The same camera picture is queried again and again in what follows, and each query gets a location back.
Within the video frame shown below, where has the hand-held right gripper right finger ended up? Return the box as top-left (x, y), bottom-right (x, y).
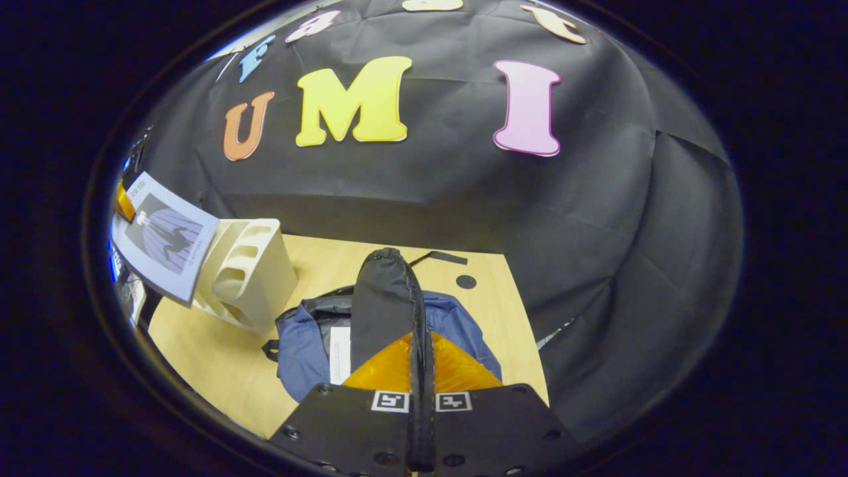
top-left (424, 331), bottom-right (574, 477)

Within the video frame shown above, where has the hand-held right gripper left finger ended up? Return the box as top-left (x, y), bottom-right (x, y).
top-left (268, 331), bottom-right (415, 477)

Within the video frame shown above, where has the white side desk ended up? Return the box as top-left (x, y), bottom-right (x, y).
top-left (114, 262), bottom-right (148, 329)

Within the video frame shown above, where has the blue schoolbag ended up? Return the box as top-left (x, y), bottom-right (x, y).
top-left (262, 247), bottom-right (503, 474)

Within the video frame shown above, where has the lilac book with dark figure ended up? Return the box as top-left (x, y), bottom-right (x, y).
top-left (111, 171), bottom-right (219, 305)

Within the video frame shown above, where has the cream plastic bookshelf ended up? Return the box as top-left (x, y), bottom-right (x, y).
top-left (192, 219), bottom-right (299, 334)

